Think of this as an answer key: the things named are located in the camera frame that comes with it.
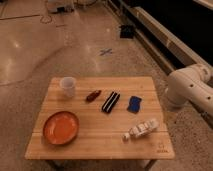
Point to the orange ceramic bowl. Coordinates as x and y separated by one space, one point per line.
61 128

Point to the dark red small object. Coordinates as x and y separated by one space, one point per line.
92 96

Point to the blue sponge block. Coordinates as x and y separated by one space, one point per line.
134 104

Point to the black white striped case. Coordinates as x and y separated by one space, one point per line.
110 102

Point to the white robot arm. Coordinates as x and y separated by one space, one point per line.
190 84

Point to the wooden folding table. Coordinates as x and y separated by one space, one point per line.
100 134

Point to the white plastic cup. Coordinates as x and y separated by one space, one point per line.
67 84

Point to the white toy vehicle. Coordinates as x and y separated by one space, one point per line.
141 129

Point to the black box on floor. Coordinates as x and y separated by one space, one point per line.
127 31

